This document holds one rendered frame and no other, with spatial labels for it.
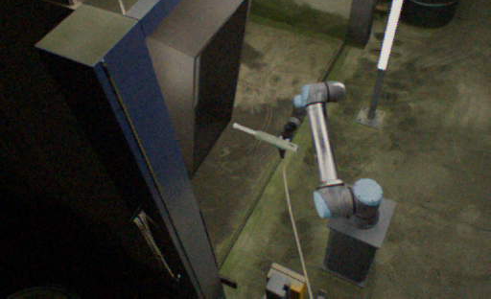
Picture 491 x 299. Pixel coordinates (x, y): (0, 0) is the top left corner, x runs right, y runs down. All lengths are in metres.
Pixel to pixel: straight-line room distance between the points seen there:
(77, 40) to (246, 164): 2.54
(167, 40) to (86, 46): 0.98
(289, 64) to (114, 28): 3.22
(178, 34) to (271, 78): 2.14
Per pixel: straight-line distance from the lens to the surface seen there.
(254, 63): 4.27
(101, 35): 1.13
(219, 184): 3.44
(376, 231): 2.61
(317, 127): 2.44
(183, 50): 2.02
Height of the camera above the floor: 2.94
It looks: 52 degrees down
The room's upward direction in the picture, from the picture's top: 7 degrees counter-clockwise
